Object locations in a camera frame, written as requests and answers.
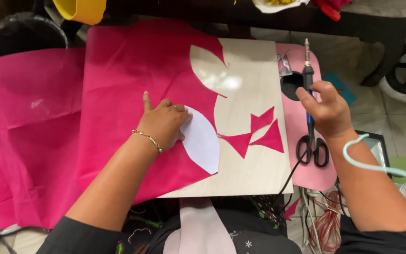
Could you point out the person's left hand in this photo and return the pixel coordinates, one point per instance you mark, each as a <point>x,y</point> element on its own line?
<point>162,123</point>

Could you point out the pink pointed fabric scrap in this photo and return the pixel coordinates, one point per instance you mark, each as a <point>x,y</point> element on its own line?
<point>240,143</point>

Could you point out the person's right hand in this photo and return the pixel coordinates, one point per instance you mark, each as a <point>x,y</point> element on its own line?
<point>330,113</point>

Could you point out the pink triangular fabric scrap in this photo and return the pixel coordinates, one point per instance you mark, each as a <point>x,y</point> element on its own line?
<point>271,139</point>

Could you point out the teal paper card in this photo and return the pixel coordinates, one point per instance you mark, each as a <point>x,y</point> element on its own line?
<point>342,90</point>

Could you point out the silver metal iron stand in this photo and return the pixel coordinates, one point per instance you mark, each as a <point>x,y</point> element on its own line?
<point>284,67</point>

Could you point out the large pink fabric sheet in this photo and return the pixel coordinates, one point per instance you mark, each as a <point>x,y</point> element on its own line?
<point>118,70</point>

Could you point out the pink notched fabric scrap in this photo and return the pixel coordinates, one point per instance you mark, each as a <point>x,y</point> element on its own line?
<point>259,121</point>

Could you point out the yellow plastic container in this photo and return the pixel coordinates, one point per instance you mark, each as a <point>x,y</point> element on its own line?
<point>79,10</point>

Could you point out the small pink fabric scrap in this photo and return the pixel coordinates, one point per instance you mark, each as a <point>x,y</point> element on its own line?
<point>291,211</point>

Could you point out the black round seat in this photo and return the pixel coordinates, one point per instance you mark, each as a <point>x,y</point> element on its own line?
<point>23,38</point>

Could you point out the white bowl with yellow pieces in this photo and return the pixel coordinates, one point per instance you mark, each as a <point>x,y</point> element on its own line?
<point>264,7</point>

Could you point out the person's black patterned clothing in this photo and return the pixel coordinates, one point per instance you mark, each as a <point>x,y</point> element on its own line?
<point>259,243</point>

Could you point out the white fabric strip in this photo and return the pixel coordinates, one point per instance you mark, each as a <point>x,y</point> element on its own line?
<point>203,229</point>

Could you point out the white paper petal template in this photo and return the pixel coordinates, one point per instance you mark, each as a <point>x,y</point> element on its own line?
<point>201,144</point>

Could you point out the red plastic object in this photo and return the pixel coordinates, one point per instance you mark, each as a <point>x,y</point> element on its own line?
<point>330,12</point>

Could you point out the black and white wheel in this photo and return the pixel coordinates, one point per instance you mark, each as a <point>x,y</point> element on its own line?
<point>398,79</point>

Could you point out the black framed light panel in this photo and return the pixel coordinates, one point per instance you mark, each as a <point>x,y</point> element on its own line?
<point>379,148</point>

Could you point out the light wooden board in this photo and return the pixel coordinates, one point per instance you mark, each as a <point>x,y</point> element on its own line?
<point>252,81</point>

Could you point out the blue black soldering iron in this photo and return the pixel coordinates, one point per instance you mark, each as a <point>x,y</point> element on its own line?
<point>308,72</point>

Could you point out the pink table with round hole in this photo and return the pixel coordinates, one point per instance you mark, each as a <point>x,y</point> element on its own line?
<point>296,120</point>

